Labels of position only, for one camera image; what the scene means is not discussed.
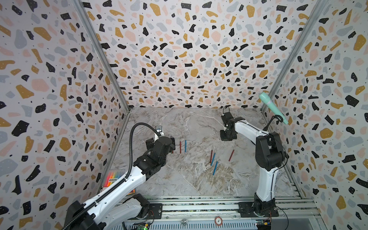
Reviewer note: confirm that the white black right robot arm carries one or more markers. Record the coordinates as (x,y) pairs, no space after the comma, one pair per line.
(269,155)

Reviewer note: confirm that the rainbow knife set package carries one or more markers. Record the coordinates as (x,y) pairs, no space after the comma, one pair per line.
(112,177)

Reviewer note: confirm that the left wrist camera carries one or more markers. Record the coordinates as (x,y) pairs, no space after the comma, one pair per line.
(159,129)

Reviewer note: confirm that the aluminium corner post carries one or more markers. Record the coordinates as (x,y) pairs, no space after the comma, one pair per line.
(82,14)
(313,18)

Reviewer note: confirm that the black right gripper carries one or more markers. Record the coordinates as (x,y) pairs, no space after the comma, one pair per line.
(223,137)

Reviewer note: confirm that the black microphone stand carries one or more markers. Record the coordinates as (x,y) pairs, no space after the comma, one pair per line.
(278,119)

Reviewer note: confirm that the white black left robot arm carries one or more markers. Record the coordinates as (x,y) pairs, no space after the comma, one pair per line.
(111,207)

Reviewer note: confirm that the aluminium corner post left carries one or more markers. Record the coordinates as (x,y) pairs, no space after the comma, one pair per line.
(82,14)

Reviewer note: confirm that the aluminium corner post right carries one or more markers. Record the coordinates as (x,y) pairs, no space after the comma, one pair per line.
(313,18)

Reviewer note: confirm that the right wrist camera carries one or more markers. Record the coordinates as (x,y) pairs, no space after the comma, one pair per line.
(227,118)

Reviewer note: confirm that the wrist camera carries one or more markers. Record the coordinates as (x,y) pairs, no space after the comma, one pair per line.
(227,118)
(159,129)

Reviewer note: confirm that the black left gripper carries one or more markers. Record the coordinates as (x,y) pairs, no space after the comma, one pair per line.
(152,143)

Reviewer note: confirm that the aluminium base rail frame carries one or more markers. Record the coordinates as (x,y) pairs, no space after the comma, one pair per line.
(232,213)

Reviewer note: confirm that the mint green microphone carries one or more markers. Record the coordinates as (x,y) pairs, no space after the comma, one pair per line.
(267,101)

